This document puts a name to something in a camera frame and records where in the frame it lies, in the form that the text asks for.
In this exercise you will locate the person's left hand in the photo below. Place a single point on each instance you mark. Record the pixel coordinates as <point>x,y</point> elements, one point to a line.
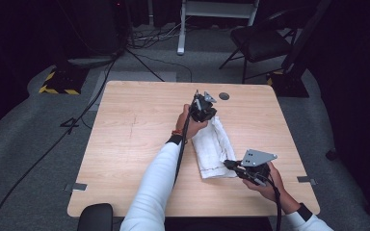
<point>189,125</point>

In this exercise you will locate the grey table grommet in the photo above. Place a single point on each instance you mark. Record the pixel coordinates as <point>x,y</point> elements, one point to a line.
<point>224,96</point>

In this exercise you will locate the yellow-black striped stand base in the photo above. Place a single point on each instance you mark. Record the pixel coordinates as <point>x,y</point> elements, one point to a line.
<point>62,84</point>

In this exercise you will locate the grey tape strip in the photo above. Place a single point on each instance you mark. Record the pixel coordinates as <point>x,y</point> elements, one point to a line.
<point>306,180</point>
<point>76,186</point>

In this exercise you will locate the black folding chair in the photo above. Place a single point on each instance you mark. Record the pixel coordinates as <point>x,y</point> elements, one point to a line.
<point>260,41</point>

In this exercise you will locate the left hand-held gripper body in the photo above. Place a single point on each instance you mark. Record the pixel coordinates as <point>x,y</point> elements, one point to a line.
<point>202,107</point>

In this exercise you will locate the white metal stand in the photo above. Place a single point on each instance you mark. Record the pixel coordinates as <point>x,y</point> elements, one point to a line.
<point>212,12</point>

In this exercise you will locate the white towel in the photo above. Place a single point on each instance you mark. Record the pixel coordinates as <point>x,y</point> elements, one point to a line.
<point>213,150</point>

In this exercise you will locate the person's right hand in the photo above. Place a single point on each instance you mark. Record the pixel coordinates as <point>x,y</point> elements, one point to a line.
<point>269,187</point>

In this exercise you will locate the dark stand with striped base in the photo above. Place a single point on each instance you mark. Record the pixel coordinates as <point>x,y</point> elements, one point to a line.
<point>294,64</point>

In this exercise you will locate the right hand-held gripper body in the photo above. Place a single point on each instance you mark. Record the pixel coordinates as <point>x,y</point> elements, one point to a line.
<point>255,165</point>

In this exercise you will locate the black chair backrest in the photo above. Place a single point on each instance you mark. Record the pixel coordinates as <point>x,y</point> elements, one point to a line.
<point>95,217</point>

